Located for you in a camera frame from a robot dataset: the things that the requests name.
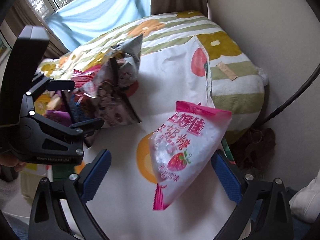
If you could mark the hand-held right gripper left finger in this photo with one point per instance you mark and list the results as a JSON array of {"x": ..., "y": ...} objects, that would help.
[{"x": 96, "y": 175}]

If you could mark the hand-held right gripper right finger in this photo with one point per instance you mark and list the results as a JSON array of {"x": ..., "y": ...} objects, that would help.
[{"x": 226, "y": 177}]

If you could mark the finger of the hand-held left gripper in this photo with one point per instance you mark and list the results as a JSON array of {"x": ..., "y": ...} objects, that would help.
[
  {"x": 57, "y": 85},
  {"x": 77, "y": 128}
]

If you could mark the pile of assorted snack packets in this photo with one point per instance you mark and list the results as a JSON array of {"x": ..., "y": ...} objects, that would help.
[{"x": 83, "y": 76}]

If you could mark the green yellow cardboard box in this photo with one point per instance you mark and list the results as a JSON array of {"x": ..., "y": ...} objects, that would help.
[{"x": 30, "y": 182}]

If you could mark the pink strawberry candy bag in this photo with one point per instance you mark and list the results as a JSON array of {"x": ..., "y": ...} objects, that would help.
[{"x": 180, "y": 140}]

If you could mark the silver cartoon snack packet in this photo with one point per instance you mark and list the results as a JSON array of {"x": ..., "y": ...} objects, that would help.
[{"x": 120, "y": 80}]

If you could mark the person's left hand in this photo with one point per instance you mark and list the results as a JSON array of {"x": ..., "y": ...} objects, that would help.
[{"x": 10, "y": 163}]

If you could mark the dark brown clutter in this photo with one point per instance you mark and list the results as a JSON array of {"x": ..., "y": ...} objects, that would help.
[{"x": 255, "y": 150}]

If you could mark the light blue cloth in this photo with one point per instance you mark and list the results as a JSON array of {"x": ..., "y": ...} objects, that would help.
[{"x": 100, "y": 20}]

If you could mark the floral striped blanket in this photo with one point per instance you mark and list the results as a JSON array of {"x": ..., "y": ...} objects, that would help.
[{"x": 232, "y": 100}]

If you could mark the white cloth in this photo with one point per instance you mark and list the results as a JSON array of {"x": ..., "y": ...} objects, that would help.
[{"x": 307, "y": 202}]

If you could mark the white fruit print sheet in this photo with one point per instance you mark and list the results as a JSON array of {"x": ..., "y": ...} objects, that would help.
[{"x": 162, "y": 80}]

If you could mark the beige paper strip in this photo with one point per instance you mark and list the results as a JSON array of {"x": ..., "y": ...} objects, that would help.
[{"x": 226, "y": 71}]

